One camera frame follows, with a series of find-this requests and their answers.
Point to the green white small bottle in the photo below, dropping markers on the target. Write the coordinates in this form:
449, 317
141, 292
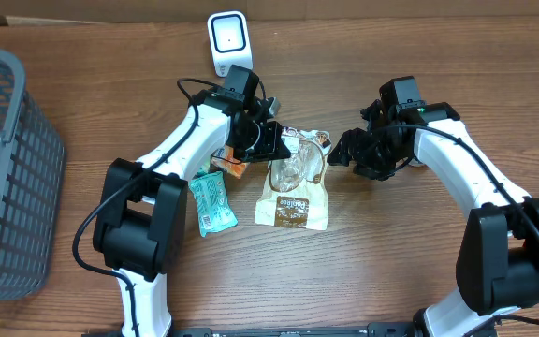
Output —
416, 163

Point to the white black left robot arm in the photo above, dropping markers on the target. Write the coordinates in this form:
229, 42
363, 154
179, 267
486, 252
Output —
140, 220

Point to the teal Kleenex tissue pack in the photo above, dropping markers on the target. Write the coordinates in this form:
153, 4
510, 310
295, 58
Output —
204, 169

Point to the grey plastic basket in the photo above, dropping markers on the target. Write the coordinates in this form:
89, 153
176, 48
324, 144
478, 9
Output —
32, 167

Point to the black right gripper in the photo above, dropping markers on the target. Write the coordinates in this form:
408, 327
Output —
354, 146

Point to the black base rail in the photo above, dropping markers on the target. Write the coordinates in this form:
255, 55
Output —
297, 331

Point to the teal wipes packet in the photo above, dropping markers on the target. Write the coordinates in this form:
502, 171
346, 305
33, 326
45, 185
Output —
213, 211

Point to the beige snack pouch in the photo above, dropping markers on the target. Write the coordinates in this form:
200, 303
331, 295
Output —
294, 193

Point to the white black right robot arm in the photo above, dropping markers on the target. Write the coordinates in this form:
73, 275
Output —
497, 270

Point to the orange Kleenex tissue pack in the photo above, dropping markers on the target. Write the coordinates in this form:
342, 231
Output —
224, 159

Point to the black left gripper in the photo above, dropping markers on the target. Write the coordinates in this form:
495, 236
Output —
270, 151

